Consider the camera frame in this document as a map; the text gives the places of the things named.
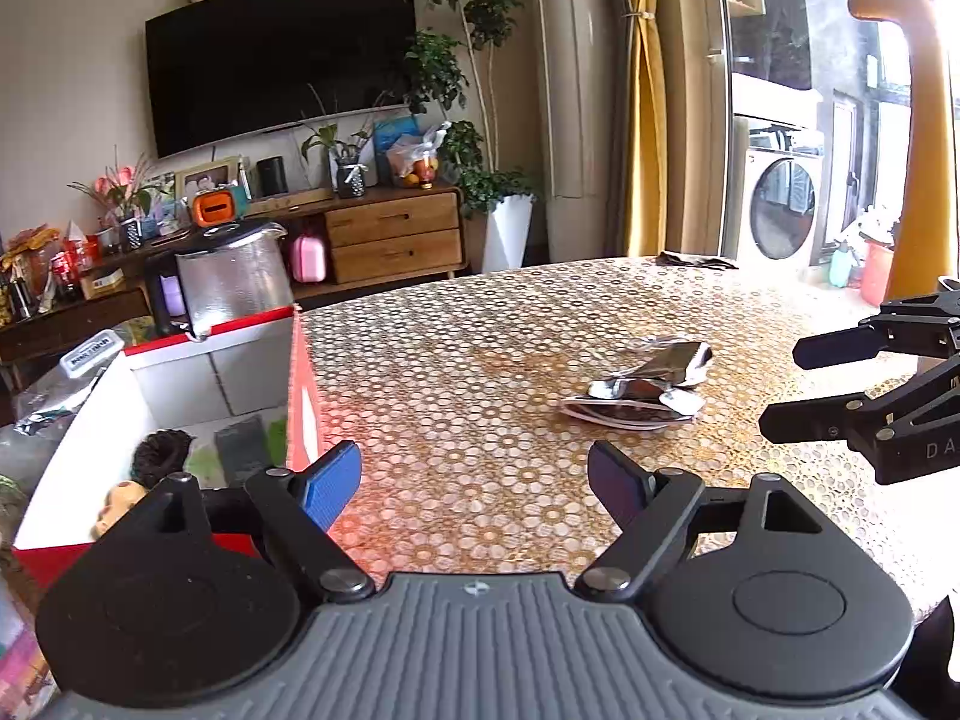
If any brown snack bag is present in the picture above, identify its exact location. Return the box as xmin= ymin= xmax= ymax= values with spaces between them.
xmin=558 ymin=340 xmax=715 ymax=433

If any pink flower vase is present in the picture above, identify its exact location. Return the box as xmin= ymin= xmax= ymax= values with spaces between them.
xmin=67 ymin=149 xmax=174 ymax=252

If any black cylinder speaker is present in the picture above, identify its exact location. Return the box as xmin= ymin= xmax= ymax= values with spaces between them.
xmin=256 ymin=154 xmax=290 ymax=197

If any teal spray bottle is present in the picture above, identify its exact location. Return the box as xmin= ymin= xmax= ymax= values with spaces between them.
xmin=827 ymin=242 xmax=859 ymax=289

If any white floor air conditioner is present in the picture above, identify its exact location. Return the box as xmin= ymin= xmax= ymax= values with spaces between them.
xmin=534 ymin=0 xmax=615 ymax=262

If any black television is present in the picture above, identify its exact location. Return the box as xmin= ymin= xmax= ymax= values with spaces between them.
xmin=145 ymin=0 xmax=416 ymax=158

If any black bead bracelet ring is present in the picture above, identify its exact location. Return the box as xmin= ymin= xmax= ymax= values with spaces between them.
xmin=128 ymin=427 xmax=197 ymax=491

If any fruit plastic bag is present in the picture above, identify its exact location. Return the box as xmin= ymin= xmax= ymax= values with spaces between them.
xmin=386 ymin=121 xmax=451 ymax=188

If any red white cardboard box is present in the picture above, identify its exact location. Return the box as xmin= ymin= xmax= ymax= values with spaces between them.
xmin=13 ymin=305 xmax=327 ymax=589

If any wooden tv sideboard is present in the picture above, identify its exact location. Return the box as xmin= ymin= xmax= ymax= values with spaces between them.
xmin=2 ymin=184 xmax=467 ymax=371

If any white washing machine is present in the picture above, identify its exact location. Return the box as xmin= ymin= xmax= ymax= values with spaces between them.
xmin=722 ymin=73 xmax=825 ymax=280

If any grey blue packet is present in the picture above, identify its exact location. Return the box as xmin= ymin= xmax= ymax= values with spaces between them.
xmin=213 ymin=416 xmax=274 ymax=488

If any yellow curtain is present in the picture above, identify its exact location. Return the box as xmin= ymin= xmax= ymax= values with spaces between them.
xmin=623 ymin=0 xmax=667 ymax=257

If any dark folded cloth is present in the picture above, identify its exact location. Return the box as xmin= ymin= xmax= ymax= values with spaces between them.
xmin=654 ymin=250 xmax=739 ymax=271

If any silver wet wipes pack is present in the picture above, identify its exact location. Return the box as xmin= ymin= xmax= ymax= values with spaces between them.
xmin=14 ymin=328 xmax=124 ymax=437

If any red bucket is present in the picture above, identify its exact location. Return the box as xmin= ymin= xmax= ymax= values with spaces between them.
xmin=859 ymin=241 xmax=893 ymax=305

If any photo frame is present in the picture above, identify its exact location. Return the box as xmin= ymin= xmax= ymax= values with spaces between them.
xmin=174 ymin=154 xmax=242 ymax=202

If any small potted plant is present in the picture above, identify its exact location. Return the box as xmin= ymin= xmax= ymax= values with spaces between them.
xmin=299 ymin=83 xmax=384 ymax=199

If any white planter with plant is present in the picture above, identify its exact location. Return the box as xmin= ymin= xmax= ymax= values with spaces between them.
xmin=405 ymin=0 xmax=535 ymax=273

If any pink lunch case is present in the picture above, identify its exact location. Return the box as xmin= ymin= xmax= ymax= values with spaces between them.
xmin=290 ymin=232 xmax=327 ymax=283

